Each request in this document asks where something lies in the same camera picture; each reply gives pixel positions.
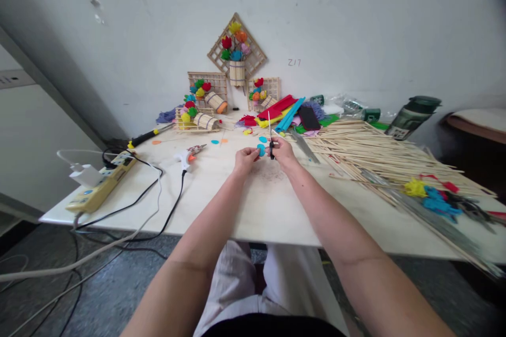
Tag person's right hand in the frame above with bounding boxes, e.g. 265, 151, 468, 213
265, 136, 298, 170

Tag red felt roll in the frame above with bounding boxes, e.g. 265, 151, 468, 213
257, 94, 299, 121

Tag black glue gun cable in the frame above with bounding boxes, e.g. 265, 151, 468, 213
74, 170, 187, 244

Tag black handled scissors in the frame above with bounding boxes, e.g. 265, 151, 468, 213
267, 111, 276, 161

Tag person's left hand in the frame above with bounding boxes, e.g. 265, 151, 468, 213
233, 146, 263, 175

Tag dark green water bottle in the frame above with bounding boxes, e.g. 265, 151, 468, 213
384, 95, 443, 142

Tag black plug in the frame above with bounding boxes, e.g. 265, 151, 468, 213
102, 148, 128, 167

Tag yellow felt flower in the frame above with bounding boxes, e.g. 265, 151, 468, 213
403, 177, 429, 199

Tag red felt pieces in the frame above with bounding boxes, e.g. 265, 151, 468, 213
419, 173, 461, 195

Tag yellow felt roll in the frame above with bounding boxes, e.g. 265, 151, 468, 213
254, 104, 298, 129

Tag metal saw blade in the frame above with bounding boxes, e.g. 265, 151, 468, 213
289, 130, 322, 165

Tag pile of wooden sticks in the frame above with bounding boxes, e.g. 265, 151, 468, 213
252, 117, 499, 208

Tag square wooden lattice flower decoration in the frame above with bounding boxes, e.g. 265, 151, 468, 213
247, 76, 281, 113
187, 71, 229, 115

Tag blue felt flowers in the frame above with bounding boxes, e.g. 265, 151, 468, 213
422, 185, 463, 224

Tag black and yellow soldering iron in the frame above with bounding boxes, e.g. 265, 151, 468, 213
126, 123, 175, 150

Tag white charger cable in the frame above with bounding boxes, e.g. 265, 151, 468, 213
0, 149, 163, 283

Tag person's body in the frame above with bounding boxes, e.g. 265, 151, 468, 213
201, 312, 347, 337

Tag yellow power strip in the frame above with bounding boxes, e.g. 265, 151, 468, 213
65, 150, 138, 214

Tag purple yarn bundle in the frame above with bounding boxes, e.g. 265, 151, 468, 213
155, 105, 186, 124

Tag small wooden fence flower decoration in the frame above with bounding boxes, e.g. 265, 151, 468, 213
174, 101, 222, 133

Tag diamond wooden lattice flower decoration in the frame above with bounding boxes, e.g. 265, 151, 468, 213
207, 12, 268, 88

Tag white charger plug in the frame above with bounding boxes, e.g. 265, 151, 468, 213
69, 163, 103, 188

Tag pile of metal wires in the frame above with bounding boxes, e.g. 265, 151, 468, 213
357, 169, 506, 279

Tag person's legs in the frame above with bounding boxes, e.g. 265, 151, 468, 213
193, 240, 351, 337

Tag green felt sheet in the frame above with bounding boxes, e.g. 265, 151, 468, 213
294, 114, 340, 135

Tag white hot glue gun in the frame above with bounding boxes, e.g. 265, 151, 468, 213
173, 144, 208, 173

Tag clear plastic bag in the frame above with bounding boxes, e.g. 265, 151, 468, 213
323, 93, 366, 117

